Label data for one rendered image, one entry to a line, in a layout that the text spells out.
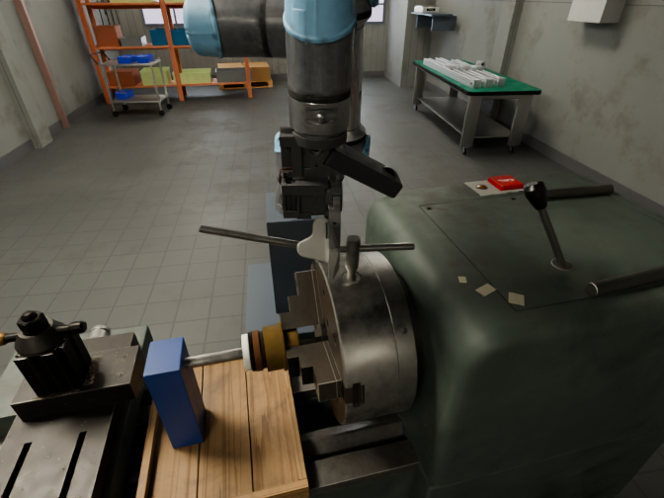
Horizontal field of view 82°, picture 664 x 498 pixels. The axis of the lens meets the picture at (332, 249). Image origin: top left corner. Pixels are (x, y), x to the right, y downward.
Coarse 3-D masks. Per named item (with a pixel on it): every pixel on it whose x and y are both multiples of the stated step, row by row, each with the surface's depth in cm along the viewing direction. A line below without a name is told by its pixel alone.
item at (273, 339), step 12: (276, 324) 74; (252, 336) 71; (264, 336) 70; (276, 336) 71; (288, 336) 72; (252, 348) 69; (264, 348) 70; (276, 348) 70; (252, 360) 69; (264, 360) 70; (276, 360) 70
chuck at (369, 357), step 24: (312, 264) 79; (360, 264) 69; (336, 288) 64; (360, 288) 65; (336, 312) 62; (360, 312) 62; (384, 312) 63; (336, 336) 62; (360, 336) 61; (384, 336) 62; (336, 360) 65; (360, 360) 61; (384, 360) 61; (384, 384) 62; (336, 408) 72; (360, 408) 64; (384, 408) 66
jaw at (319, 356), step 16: (288, 352) 69; (304, 352) 69; (320, 352) 69; (288, 368) 69; (304, 368) 66; (320, 368) 65; (336, 368) 65; (320, 384) 62; (336, 384) 63; (320, 400) 63; (352, 400) 63
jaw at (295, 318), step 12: (300, 276) 74; (312, 276) 74; (300, 288) 74; (312, 288) 74; (288, 300) 76; (300, 300) 74; (312, 300) 74; (288, 312) 74; (300, 312) 73; (312, 312) 74; (288, 324) 73; (300, 324) 73; (312, 324) 73
